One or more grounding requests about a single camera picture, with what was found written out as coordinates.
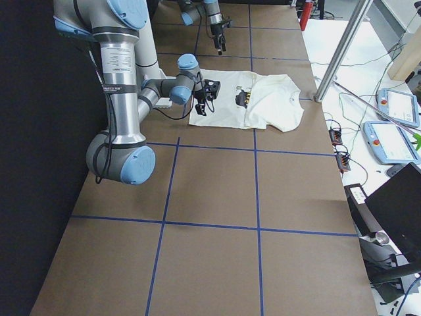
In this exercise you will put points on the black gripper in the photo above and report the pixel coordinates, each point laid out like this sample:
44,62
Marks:
217,31
199,96

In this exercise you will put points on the cream long-sleeve cat shirt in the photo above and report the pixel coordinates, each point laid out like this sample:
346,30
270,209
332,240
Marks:
250,100

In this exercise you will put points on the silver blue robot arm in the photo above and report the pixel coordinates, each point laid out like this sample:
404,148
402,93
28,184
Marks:
120,152
210,12

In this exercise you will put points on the red fire extinguisher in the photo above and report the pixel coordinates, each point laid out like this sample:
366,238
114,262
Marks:
305,14

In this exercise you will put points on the black orange connector box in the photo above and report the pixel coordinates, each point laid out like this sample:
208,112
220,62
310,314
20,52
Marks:
335,136
343,161

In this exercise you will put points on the black box with white label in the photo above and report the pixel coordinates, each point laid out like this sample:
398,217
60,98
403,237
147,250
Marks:
356,196

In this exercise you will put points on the wooden board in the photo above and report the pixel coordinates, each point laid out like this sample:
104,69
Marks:
408,60

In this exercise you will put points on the lower blue teach pendant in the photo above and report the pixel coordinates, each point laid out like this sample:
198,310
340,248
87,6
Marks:
389,143

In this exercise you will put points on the blue teach pendant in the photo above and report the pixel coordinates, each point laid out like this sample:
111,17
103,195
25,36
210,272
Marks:
401,106
389,143

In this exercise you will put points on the upper blue teach pendant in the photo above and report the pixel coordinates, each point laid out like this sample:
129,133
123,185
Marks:
401,106

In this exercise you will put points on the metal reacher grabber tool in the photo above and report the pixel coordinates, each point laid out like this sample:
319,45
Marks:
416,136

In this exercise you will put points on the black monitor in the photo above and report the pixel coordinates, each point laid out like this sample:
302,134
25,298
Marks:
396,207

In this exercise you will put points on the metal cup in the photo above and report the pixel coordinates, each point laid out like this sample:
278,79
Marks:
381,238

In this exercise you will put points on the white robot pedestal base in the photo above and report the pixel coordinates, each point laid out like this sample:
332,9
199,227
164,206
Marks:
150,84

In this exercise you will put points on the aluminium frame post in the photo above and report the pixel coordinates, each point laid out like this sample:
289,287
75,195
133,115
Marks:
350,32

